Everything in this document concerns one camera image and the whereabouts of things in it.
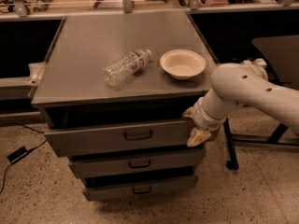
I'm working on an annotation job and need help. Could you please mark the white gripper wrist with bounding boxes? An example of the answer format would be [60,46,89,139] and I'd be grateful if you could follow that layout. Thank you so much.
[181,97,225,147]

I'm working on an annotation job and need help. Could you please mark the grey top drawer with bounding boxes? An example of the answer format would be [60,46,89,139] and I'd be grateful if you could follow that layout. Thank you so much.
[44,118,221,158]

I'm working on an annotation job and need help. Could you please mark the grey drawer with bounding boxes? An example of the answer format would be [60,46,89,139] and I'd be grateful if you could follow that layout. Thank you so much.
[69,147,206,178]
[82,175,198,202]
[44,118,221,158]

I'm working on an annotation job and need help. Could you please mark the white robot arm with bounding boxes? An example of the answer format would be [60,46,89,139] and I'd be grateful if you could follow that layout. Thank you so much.
[182,63,299,147]

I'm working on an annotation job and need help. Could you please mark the grey middle drawer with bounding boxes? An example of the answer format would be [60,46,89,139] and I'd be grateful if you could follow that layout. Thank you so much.
[69,147,206,178]

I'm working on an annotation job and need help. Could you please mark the grey bottom drawer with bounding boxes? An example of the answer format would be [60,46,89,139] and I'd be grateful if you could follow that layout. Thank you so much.
[82,175,198,202]

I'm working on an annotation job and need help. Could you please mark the grey metal drawer cabinet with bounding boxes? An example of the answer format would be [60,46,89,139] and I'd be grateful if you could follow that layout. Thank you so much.
[32,11,216,189]

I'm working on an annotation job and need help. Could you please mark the white paper bowl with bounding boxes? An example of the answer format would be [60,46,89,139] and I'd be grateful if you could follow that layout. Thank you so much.
[160,49,206,80]

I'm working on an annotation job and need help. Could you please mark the clear plastic water bottle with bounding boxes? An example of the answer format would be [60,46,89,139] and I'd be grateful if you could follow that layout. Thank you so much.
[102,49,151,87]

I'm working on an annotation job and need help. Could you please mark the black metal stand frame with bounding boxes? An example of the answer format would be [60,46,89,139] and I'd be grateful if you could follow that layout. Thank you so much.
[232,35,299,147]

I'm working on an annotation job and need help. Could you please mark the white power plugs with cables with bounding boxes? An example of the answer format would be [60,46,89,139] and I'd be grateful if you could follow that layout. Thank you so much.
[243,58,267,69]

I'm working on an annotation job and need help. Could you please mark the metal shelf rack frame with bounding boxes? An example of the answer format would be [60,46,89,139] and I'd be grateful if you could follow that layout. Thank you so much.
[0,0,299,21]

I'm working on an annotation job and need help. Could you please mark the black power adapter with cable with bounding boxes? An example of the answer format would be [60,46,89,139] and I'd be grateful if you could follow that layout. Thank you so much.
[0,123,47,194]

